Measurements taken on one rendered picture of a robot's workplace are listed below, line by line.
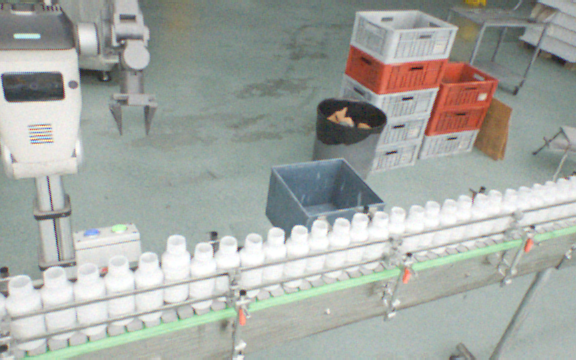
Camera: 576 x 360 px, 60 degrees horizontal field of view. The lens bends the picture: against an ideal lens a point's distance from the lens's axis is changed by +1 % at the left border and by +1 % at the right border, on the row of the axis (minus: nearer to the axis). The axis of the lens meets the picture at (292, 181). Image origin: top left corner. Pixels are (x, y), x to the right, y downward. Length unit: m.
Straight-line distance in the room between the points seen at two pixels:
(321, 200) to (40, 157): 1.05
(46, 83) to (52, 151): 0.21
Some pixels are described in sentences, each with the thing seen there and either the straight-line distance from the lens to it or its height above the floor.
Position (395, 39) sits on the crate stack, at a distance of 3.34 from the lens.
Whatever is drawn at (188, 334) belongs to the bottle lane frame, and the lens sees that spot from 1.22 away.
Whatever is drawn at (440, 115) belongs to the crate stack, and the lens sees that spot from 4.11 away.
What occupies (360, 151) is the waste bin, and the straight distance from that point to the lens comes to 3.08.
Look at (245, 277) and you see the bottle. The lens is 1.19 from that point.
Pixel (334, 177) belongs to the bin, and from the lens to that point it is 2.00.
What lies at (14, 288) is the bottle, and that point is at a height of 1.17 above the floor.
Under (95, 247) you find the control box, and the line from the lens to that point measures 1.22.
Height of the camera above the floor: 1.90
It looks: 32 degrees down
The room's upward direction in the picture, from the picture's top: 10 degrees clockwise
